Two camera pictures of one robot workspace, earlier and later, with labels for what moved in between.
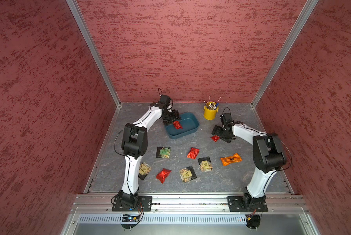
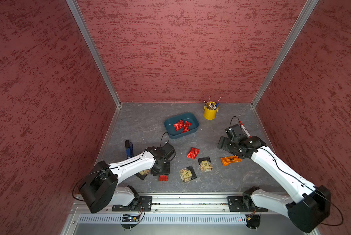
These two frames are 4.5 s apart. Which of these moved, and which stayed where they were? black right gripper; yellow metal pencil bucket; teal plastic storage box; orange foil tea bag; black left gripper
Moved: black left gripper; black right gripper
Stayed: teal plastic storage box; orange foil tea bag; yellow metal pencil bucket
